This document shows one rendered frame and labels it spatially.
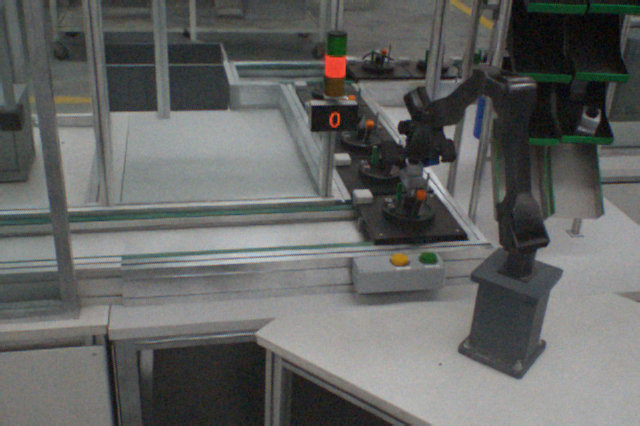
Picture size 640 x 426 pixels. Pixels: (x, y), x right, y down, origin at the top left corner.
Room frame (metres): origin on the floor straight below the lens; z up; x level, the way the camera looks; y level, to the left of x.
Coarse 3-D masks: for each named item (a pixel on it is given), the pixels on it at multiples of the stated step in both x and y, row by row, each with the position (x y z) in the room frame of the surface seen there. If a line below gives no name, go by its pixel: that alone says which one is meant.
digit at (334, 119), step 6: (330, 108) 1.75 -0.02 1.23; (336, 108) 1.75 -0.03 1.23; (342, 108) 1.75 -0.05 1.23; (330, 114) 1.75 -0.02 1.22; (336, 114) 1.75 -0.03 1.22; (342, 114) 1.75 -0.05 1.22; (330, 120) 1.75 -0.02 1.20; (336, 120) 1.75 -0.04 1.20; (342, 120) 1.75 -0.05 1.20; (330, 126) 1.75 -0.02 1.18; (336, 126) 1.75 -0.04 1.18; (342, 126) 1.75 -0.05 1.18
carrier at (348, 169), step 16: (400, 144) 1.99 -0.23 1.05; (336, 160) 2.00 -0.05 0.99; (352, 160) 2.04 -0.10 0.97; (368, 160) 2.00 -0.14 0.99; (352, 176) 1.92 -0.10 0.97; (368, 176) 1.89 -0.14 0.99; (384, 176) 1.89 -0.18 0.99; (352, 192) 1.81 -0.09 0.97; (384, 192) 1.83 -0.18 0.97; (432, 192) 1.86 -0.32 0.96
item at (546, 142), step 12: (504, 60) 1.92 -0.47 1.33; (540, 84) 1.87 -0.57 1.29; (540, 96) 1.84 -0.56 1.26; (540, 108) 1.80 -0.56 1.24; (540, 120) 1.76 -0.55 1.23; (552, 120) 1.74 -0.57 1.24; (540, 132) 1.72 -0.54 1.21; (552, 132) 1.72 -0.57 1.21; (540, 144) 1.68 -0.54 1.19; (552, 144) 1.68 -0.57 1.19
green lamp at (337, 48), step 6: (330, 36) 1.76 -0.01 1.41; (330, 42) 1.76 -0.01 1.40; (336, 42) 1.75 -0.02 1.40; (342, 42) 1.75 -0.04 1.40; (330, 48) 1.76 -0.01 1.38; (336, 48) 1.75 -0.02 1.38; (342, 48) 1.76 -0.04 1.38; (330, 54) 1.76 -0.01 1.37; (336, 54) 1.75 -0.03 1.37; (342, 54) 1.76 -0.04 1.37
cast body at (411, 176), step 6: (408, 162) 1.69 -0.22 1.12; (414, 162) 1.69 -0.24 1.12; (420, 162) 1.70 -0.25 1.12; (402, 168) 1.71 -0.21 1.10; (408, 168) 1.68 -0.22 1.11; (414, 168) 1.68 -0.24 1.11; (420, 168) 1.68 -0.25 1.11; (402, 174) 1.71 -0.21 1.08; (408, 174) 1.68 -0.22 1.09; (414, 174) 1.68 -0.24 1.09; (420, 174) 1.69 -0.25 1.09; (402, 180) 1.70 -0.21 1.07; (408, 180) 1.67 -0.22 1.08; (414, 180) 1.67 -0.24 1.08; (420, 180) 1.67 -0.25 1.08; (408, 186) 1.67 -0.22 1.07; (414, 186) 1.67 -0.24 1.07; (420, 186) 1.67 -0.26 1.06
